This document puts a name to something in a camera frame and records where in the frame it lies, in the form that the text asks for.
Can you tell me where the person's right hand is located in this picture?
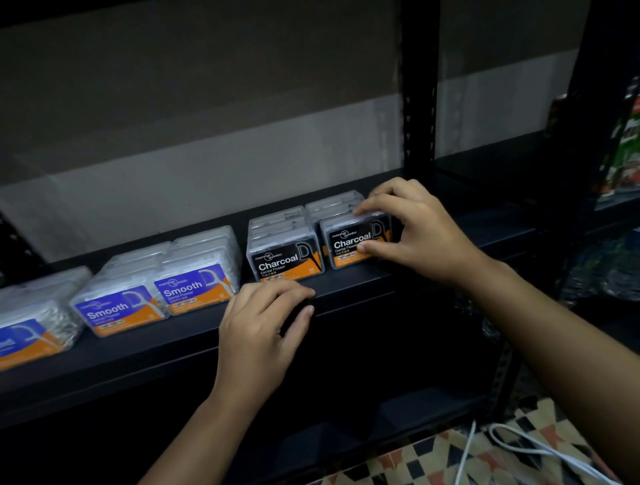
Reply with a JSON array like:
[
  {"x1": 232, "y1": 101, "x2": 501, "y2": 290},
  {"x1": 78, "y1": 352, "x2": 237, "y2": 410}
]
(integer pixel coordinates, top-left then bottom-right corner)
[{"x1": 353, "y1": 177, "x2": 491, "y2": 290}]

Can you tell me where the person's left hand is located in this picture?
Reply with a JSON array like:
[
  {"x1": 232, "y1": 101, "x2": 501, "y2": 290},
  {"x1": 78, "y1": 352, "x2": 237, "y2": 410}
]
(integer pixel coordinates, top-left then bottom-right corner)
[{"x1": 211, "y1": 279, "x2": 317, "y2": 412}]

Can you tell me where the black label dental floss box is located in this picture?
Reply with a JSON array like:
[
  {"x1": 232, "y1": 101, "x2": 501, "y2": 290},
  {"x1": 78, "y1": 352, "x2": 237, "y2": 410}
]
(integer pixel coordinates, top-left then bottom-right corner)
[{"x1": 319, "y1": 212, "x2": 395, "y2": 270}]

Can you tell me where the dark metal shelf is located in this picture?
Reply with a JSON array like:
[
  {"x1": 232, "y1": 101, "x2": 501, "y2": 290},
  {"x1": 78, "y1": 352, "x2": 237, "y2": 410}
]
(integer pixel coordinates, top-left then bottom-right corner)
[{"x1": 0, "y1": 0, "x2": 640, "y2": 485}]

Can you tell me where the group of floss boxes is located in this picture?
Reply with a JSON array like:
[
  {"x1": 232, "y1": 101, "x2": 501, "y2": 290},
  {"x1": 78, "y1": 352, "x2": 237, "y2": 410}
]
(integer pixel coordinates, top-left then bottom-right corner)
[{"x1": 0, "y1": 189, "x2": 369, "y2": 372}]

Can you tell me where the person's right forearm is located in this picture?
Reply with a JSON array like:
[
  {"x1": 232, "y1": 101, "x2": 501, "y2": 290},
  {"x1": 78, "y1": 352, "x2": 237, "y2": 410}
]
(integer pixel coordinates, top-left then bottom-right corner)
[{"x1": 455, "y1": 252, "x2": 640, "y2": 480}]

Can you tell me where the pack of clear plastic bottles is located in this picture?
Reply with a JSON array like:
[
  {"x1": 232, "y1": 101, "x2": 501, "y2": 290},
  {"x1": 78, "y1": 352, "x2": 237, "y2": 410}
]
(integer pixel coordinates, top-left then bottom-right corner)
[{"x1": 455, "y1": 235, "x2": 640, "y2": 340}]

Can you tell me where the row of green drink cans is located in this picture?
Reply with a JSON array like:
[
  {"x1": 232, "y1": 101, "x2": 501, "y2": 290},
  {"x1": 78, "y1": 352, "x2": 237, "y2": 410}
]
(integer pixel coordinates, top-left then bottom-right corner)
[{"x1": 545, "y1": 75, "x2": 640, "y2": 199}]

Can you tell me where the white cable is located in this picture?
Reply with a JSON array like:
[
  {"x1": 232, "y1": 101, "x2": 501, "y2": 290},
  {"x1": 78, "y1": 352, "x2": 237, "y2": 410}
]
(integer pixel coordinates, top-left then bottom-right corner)
[
  {"x1": 487, "y1": 423, "x2": 621, "y2": 485},
  {"x1": 453, "y1": 420, "x2": 477, "y2": 485}
]

